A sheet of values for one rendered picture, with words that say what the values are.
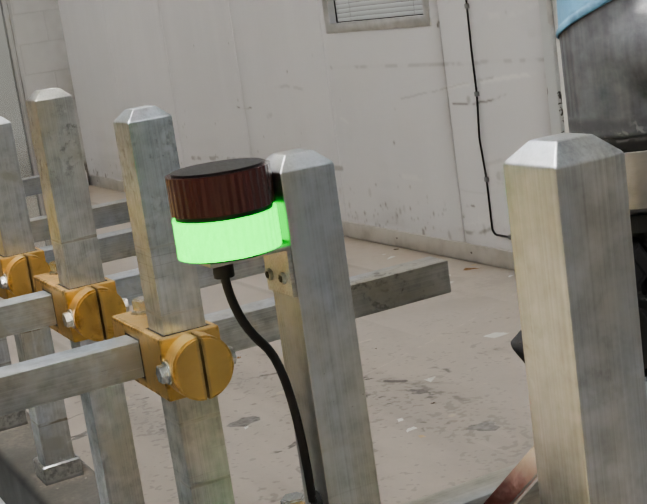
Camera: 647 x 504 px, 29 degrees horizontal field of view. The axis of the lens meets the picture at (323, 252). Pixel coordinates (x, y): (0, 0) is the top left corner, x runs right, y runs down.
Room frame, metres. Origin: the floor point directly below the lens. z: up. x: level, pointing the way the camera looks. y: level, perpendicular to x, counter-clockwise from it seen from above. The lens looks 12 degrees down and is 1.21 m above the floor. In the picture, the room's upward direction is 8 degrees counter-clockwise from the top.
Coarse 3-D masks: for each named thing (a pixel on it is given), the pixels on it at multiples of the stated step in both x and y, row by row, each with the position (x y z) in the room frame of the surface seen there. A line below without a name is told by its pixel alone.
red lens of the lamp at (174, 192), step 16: (224, 176) 0.67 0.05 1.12; (240, 176) 0.68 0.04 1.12; (256, 176) 0.68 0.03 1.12; (176, 192) 0.68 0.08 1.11; (192, 192) 0.68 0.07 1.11; (208, 192) 0.67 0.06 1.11; (224, 192) 0.67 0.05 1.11; (240, 192) 0.68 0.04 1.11; (256, 192) 0.68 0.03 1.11; (272, 192) 0.70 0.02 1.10; (176, 208) 0.69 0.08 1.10; (192, 208) 0.68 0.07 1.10; (208, 208) 0.67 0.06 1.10; (224, 208) 0.67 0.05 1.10; (240, 208) 0.68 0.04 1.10; (256, 208) 0.68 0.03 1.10
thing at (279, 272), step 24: (192, 168) 0.71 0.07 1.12; (216, 168) 0.70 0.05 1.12; (240, 168) 0.68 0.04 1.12; (240, 216) 0.68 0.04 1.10; (216, 264) 0.68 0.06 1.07; (288, 264) 0.70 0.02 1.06; (288, 288) 0.70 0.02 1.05; (240, 312) 0.70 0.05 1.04; (288, 384) 0.71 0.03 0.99; (312, 480) 0.71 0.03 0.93
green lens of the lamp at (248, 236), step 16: (272, 208) 0.69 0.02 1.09; (176, 224) 0.69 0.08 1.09; (192, 224) 0.68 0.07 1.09; (208, 224) 0.67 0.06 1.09; (224, 224) 0.67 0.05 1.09; (240, 224) 0.68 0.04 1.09; (256, 224) 0.68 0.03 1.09; (272, 224) 0.69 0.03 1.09; (176, 240) 0.69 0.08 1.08; (192, 240) 0.68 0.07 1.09; (208, 240) 0.67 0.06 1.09; (224, 240) 0.67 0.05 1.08; (240, 240) 0.67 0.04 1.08; (256, 240) 0.68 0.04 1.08; (272, 240) 0.69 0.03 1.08; (192, 256) 0.68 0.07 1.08; (208, 256) 0.68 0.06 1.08; (224, 256) 0.67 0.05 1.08; (240, 256) 0.67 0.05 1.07
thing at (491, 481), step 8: (496, 472) 0.84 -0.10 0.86; (504, 472) 0.83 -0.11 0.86; (472, 480) 0.83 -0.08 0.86; (480, 480) 0.83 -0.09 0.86; (488, 480) 0.82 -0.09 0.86; (496, 480) 0.82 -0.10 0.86; (448, 488) 0.82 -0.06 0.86; (456, 488) 0.82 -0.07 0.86; (464, 488) 0.82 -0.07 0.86; (472, 488) 0.81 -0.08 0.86; (480, 488) 0.81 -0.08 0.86; (488, 488) 0.81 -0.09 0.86; (496, 488) 0.81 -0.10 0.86; (536, 488) 0.82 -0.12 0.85; (424, 496) 0.81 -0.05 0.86; (432, 496) 0.81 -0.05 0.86; (440, 496) 0.81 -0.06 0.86; (448, 496) 0.81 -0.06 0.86; (456, 496) 0.80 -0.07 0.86; (464, 496) 0.80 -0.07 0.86; (472, 496) 0.80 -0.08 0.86; (480, 496) 0.80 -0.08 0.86; (488, 496) 0.80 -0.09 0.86; (528, 496) 0.82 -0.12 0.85; (536, 496) 0.82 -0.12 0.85
